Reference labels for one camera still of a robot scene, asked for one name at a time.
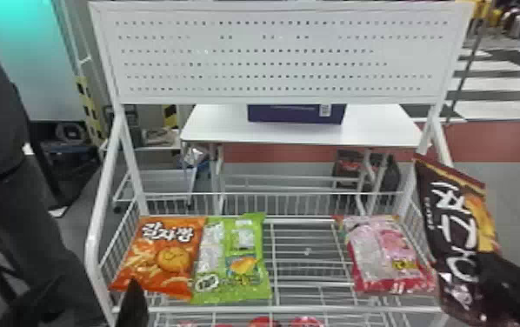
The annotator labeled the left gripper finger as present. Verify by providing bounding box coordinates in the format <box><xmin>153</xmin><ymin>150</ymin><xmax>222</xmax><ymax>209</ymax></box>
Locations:
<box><xmin>115</xmin><ymin>277</ymin><xmax>150</xmax><ymax>327</ymax></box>

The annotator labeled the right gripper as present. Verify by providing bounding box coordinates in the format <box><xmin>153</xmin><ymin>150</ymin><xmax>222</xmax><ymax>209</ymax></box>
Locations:
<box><xmin>476</xmin><ymin>252</ymin><xmax>520</xmax><ymax>327</ymax></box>

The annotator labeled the brown snack packet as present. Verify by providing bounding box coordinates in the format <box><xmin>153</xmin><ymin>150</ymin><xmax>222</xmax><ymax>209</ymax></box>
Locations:
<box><xmin>412</xmin><ymin>153</ymin><xmax>502</xmax><ymax>327</ymax></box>

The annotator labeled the orange snack packet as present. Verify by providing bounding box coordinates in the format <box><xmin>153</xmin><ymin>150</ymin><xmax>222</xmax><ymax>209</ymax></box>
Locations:
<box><xmin>109</xmin><ymin>215</ymin><xmax>208</xmax><ymax>301</ymax></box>

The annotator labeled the green snack packet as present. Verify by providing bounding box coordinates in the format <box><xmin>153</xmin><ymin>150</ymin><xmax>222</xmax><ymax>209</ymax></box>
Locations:
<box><xmin>190</xmin><ymin>211</ymin><xmax>273</xmax><ymax>305</ymax></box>

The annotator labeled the pink snack packet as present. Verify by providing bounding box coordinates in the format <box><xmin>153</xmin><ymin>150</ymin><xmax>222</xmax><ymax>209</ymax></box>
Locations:
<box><xmin>338</xmin><ymin>215</ymin><xmax>437</xmax><ymax>295</ymax></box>

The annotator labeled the red can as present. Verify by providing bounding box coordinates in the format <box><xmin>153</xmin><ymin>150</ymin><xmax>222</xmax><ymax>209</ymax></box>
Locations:
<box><xmin>289</xmin><ymin>316</ymin><xmax>325</xmax><ymax>327</ymax></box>
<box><xmin>248</xmin><ymin>316</ymin><xmax>282</xmax><ymax>327</ymax></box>

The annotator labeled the white side table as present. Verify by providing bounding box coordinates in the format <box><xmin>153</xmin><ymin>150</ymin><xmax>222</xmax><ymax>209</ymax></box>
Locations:
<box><xmin>179</xmin><ymin>103</ymin><xmax>426</xmax><ymax>217</ymax></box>

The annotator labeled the blue box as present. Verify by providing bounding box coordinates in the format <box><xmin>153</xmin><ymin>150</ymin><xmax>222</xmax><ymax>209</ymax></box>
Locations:
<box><xmin>247</xmin><ymin>103</ymin><xmax>348</xmax><ymax>126</ymax></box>

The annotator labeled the yellow black striped post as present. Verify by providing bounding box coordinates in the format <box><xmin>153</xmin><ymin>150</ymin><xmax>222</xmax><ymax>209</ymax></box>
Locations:
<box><xmin>74</xmin><ymin>75</ymin><xmax>107</xmax><ymax>148</ymax></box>

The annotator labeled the white wire rack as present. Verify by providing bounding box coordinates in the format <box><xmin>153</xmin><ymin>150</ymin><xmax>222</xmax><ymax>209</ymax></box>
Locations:
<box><xmin>83</xmin><ymin>0</ymin><xmax>477</xmax><ymax>327</ymax></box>

